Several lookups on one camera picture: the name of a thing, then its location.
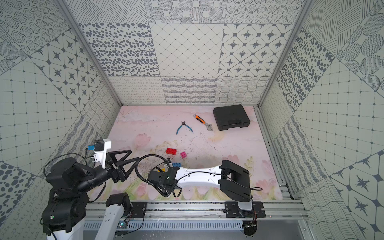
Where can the black plastic tool case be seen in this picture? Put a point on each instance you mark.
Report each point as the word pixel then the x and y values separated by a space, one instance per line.
pixel 228 117

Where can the red lego brick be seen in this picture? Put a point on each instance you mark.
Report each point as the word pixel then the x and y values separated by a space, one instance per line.
pixel 171 151

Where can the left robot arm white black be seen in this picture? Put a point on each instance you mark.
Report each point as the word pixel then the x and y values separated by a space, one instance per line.
pixel 64 216

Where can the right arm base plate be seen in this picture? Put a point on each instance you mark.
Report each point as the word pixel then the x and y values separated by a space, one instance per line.
pixel 244 210

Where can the aluminium rail frame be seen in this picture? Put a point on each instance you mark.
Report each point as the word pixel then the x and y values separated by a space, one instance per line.
pixel 216 210

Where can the pink lego brick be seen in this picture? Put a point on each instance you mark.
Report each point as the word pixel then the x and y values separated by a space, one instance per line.
pixel 183 155

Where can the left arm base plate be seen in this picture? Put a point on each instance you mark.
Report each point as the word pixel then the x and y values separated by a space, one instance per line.
pixel 135 210

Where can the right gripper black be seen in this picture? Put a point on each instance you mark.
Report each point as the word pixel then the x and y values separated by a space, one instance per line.
pixel 163 188

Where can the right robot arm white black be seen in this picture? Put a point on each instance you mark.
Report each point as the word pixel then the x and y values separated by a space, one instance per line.
pixel 230 178

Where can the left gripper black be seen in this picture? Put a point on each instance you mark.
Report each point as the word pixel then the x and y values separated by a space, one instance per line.
pixel 113 167

